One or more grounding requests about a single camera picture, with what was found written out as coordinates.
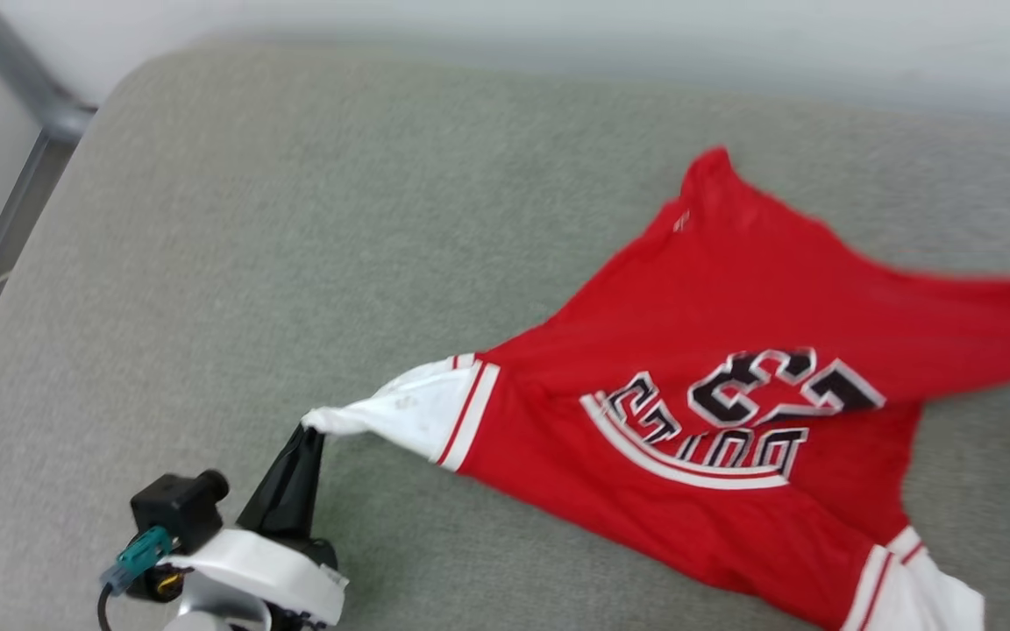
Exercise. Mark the grey metal frame rail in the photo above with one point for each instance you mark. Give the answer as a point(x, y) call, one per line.
point(32, 83)

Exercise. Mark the red and white basketball jersey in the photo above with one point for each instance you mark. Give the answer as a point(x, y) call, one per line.
point(733, 298)

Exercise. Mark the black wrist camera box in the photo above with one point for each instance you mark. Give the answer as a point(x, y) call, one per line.
point(176, 508)

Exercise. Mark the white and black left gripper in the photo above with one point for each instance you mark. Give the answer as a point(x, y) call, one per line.
point(268, 570)

